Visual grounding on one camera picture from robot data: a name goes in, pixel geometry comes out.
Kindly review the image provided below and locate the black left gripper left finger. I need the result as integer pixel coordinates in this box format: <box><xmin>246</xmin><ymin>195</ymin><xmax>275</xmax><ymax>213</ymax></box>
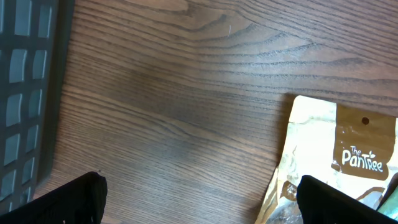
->
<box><xmin>1</xmin><ymin>172</ymin><xmax>108</xmax><ymax>224</ymax></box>

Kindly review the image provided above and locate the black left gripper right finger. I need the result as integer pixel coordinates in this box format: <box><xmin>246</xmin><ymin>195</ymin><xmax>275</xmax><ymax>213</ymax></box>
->
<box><xmin>297</xmin><ymin>175</ymin><xmax>397</xmax><ymax>224</ymax></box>

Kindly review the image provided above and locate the teal packet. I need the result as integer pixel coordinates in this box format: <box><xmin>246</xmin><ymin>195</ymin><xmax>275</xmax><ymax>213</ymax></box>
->
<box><xmin>378</xmin><ymin>187</ymin><xmax>397</xmax><ymax>220</ymax></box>

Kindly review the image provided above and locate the grey plastic mesh basket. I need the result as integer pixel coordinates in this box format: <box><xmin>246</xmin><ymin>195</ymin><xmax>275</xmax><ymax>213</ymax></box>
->
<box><xmin>1</xmin><ymin>0</ymin><xmax>75</xmax><ymax>214</ymax></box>

